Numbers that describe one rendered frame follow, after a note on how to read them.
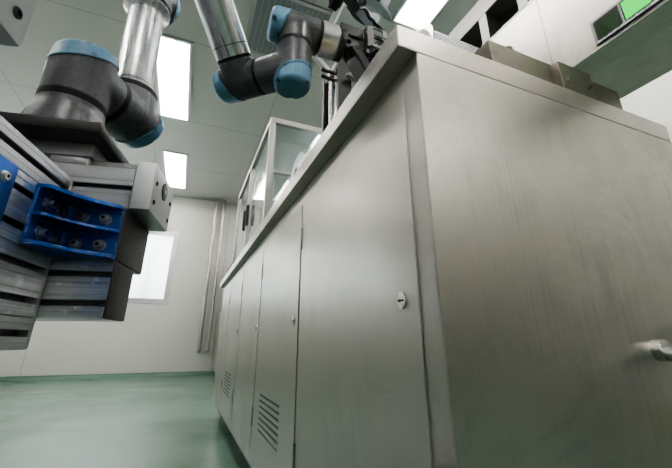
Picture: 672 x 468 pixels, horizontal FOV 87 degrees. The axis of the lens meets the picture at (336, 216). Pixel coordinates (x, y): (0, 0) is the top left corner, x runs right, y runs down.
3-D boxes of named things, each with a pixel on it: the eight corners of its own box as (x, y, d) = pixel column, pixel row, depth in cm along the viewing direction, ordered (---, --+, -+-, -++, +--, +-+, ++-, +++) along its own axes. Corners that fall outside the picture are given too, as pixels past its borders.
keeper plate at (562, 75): (559, 110, 71) (548, 67, 75) (592, 122, 75) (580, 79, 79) (571, 103, 69) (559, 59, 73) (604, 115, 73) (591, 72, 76)
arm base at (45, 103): (-15, 119, 59) (4, 72, 62) (36, 162, 73) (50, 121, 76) (86, 130, 62) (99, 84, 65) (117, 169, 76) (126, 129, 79)
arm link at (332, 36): (324, 38, 75) (312, 65, 82) (344, 45, 76) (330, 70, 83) (325, 12, 77) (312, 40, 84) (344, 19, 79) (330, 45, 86)
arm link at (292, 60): (271, 108, 78) (274, 68, 82) (317, 96, 74) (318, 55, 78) (250, 86, 71) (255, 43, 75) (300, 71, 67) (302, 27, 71)
